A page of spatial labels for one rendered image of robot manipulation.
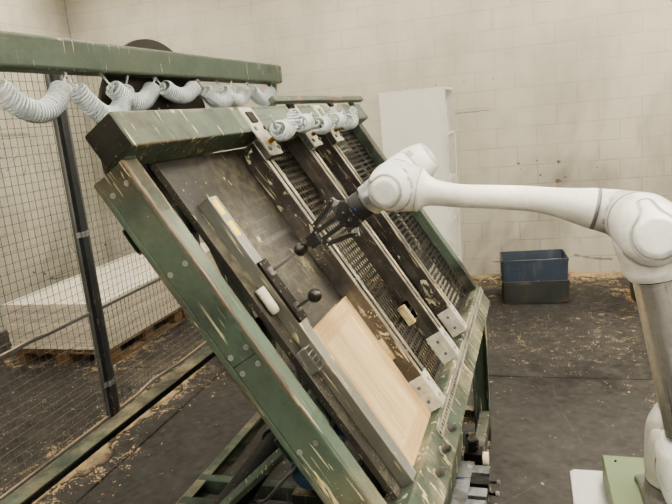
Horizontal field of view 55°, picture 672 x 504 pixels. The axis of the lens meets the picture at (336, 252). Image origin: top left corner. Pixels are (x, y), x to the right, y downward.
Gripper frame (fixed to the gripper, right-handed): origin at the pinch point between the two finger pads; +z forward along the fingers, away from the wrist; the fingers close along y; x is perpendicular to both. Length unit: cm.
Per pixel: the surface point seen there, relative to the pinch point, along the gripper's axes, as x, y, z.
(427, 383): -34, -60, 10
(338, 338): -10.8, -27.9, 15.1
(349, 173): -108, 17, 11
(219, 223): 8.5, 18.6, 14.4
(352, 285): -33.8, -18.8, 10.8
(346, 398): 8.5, -40.1, 14.3
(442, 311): -108, -56, 14
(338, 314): -20.3, -22.9, 14.9
